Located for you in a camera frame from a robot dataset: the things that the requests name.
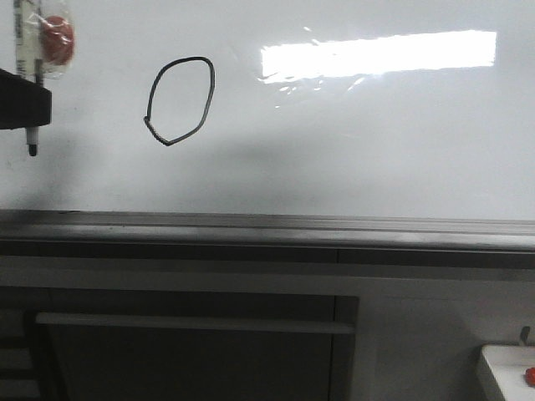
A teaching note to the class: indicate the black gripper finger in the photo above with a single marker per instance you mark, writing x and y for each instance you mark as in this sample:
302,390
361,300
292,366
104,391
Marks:
23,103

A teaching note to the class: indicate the red magnet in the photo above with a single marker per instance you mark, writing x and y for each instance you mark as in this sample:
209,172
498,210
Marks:
56,37

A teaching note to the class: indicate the white whiteboard marker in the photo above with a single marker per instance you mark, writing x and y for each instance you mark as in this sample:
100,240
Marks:
28,28

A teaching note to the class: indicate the white whiteboard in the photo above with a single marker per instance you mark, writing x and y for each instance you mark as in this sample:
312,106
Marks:
341,108

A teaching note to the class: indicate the white box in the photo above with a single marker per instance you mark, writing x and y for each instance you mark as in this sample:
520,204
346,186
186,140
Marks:
501,372

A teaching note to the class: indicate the small red object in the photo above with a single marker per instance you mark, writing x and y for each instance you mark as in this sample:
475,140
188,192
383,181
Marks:
529,376

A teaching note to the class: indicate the grey whiteboard tray rail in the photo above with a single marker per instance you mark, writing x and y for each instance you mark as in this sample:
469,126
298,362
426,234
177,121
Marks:
268,230

